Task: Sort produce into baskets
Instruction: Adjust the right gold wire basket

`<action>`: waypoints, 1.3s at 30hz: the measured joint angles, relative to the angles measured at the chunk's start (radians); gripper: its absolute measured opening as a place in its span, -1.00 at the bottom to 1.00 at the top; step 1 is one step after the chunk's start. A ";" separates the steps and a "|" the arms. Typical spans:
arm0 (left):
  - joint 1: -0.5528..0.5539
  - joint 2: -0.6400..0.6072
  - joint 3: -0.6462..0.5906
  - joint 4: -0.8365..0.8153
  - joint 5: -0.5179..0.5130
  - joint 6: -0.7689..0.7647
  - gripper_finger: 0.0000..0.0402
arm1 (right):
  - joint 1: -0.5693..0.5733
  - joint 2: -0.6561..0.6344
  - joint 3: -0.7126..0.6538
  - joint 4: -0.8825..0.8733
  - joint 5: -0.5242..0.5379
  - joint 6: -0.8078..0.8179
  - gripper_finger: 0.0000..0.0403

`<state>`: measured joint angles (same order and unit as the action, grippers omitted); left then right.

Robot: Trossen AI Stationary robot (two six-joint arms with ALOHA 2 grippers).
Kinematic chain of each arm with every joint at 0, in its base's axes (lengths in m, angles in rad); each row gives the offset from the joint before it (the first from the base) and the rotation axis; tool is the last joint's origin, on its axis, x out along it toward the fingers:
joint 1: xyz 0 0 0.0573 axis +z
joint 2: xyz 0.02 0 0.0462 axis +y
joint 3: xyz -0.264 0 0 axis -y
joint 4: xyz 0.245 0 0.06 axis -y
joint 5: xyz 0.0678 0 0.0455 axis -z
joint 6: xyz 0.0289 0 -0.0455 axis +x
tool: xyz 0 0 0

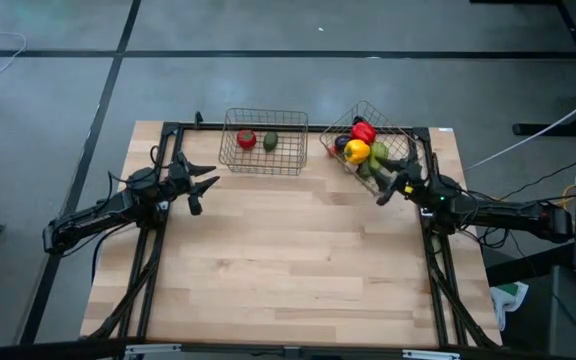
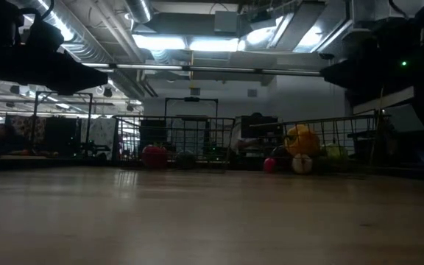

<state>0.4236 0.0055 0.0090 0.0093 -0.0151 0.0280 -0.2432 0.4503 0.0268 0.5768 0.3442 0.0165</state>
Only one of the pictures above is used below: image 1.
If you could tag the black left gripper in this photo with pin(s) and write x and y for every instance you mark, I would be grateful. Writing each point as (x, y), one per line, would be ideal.
(178, 180)

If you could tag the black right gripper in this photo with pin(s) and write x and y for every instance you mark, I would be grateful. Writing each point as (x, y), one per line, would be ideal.
(413, 177)

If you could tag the light green bell pepper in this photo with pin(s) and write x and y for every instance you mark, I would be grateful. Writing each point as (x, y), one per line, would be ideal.
(379, 150)

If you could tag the yellow bell pepper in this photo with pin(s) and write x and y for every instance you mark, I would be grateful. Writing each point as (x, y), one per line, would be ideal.
(356, 151)

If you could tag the red bell pepper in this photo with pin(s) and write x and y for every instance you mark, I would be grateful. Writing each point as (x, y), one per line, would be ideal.
(363, 131)

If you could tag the red tomato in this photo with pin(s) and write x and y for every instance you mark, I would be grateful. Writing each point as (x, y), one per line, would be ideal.
(246, 139)

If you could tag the round purple eggplant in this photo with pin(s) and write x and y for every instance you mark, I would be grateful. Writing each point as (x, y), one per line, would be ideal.
(341, 142)

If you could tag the dark green avocado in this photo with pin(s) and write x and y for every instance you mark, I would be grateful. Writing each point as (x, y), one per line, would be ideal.
(270, 141)

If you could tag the black floor beam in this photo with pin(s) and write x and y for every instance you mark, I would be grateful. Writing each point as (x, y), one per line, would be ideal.
(528, 265)

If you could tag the white and green bag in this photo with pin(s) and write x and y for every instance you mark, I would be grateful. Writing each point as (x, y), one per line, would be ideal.
(510, 295)

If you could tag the black aluminium table frame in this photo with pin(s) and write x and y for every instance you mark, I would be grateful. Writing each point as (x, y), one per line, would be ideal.
(203, 127)

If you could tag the silver metal bracket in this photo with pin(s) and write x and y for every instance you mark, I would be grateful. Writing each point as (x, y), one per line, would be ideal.
(430, 354)
(153, 349)

